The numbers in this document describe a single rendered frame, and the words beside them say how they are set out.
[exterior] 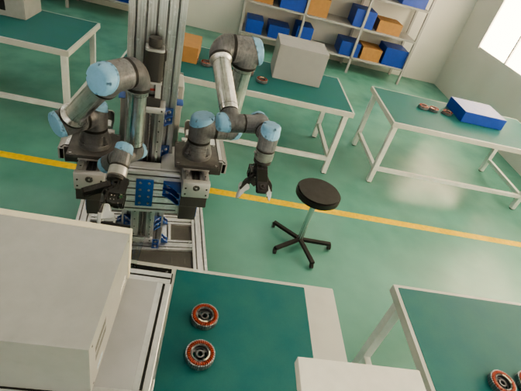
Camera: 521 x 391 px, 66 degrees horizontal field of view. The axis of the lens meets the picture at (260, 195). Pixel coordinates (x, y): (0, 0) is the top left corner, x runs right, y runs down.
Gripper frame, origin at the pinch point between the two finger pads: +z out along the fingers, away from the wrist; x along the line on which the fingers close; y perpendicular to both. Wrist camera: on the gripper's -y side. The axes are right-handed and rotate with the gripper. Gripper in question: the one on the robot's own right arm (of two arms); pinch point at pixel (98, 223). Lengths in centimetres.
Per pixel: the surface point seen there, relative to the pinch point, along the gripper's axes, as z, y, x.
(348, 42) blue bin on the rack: -486, 242, 342
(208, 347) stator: 39, 49, 8
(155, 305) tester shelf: 29.5, 28.5, -24.6
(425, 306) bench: 7, 156, 30
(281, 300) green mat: 15, 81, 26
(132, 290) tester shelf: 25.8, 20.7, -22.3
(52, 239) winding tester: 17.8, -1.0, -41.0
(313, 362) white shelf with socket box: 41, 74, -42
